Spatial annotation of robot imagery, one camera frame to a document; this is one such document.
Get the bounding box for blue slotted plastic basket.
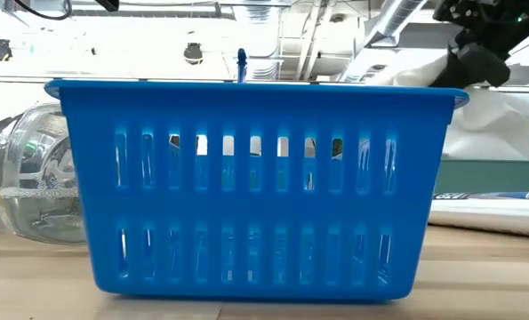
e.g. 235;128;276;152
44;78;470;302

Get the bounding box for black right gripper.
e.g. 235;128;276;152
430;40;512;88

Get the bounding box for white cloth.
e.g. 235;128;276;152
364;48;529;162

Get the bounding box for white lotion bottle blue label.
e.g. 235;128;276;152
428;190;529;240

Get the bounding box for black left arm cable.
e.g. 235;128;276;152
12;0;73;21

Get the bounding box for silver round ventilation duct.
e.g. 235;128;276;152
337;0;429;84

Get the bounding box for clear spray bottle white trigger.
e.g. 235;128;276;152
0;101;87;245

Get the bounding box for white spray bottle blue trigger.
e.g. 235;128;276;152
236;47;249;84

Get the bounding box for white rectangular ventilation duct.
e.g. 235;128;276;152
397;20;454;50

